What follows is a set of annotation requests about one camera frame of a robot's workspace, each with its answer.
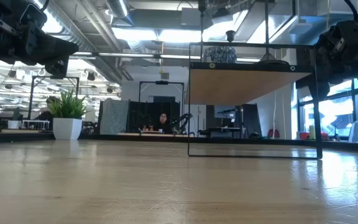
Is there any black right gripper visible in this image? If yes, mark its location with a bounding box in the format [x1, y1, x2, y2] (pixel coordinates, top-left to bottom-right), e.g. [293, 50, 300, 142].
[295, 20, 358, 102]

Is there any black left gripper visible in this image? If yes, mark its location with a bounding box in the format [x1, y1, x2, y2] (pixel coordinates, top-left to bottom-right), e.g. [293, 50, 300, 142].
[0, 0, 80, 80]

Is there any person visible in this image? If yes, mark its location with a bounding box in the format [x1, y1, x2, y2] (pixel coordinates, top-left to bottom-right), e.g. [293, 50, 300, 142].
[157, 112, 173, 134]
[35, 95, 61, 122]

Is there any green plant in white pot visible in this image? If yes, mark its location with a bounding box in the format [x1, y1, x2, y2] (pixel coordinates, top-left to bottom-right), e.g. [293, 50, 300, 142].
[47, 89, 88, 141]

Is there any long linear ceiling light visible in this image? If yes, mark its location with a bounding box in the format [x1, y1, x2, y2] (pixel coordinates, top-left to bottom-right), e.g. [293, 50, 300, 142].
[70, 51, 281, 65]

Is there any grey fabric curtain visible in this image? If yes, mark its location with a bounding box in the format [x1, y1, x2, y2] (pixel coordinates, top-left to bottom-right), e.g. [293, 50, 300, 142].
[99, 98, 130, 135]

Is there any black partition screen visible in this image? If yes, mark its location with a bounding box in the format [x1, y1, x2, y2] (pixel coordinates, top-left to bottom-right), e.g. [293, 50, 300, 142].
[234, 103, 262, 138]
[128, 100, 181, 134]

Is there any dark background monitor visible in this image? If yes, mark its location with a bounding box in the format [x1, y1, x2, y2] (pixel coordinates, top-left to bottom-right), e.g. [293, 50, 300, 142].
[213, 105, 236, 119]

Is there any dark background table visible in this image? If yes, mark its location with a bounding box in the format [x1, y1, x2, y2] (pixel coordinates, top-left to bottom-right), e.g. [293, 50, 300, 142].
[197, 126, 245, 138]

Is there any black background rig frame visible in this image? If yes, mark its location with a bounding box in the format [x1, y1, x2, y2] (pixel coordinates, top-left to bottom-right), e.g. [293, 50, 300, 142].
[28, 75, 80, 121]
[138, 80, 185, 103]

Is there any round silver ventilation duct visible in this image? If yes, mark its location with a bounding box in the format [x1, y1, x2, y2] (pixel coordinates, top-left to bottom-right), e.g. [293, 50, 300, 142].
[42, 0, 133, 83]

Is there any rectangular silver ventilation duct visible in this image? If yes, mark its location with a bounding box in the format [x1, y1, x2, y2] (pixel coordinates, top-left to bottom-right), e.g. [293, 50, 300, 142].
[237, 0, 358, 47]

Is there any wooden shelf black metal frame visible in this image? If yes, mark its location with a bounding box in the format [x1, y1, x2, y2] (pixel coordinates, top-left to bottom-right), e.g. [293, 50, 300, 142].
[184, 42, 323, 160]

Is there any short silver duct pipe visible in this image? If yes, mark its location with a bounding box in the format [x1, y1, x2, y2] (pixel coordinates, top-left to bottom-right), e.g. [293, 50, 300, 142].
[106, 0, 130, 19]

